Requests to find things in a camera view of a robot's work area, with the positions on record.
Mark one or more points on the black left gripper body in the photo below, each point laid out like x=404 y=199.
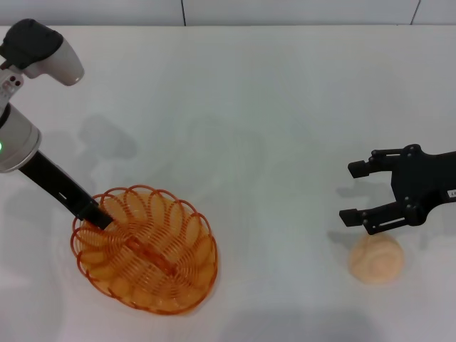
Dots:
x=57 y=181

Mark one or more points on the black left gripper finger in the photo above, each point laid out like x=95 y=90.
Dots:
x=99 y=217

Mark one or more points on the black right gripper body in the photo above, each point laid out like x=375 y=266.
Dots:
x=424 y=181

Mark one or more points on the beige bread bun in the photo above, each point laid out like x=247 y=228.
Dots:
x=377 y=260

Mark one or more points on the orange plastic woven basket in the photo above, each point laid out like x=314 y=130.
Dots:
x=156 y=249

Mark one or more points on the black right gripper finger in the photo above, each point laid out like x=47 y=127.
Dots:
x=384 y=217
x=360 y=168

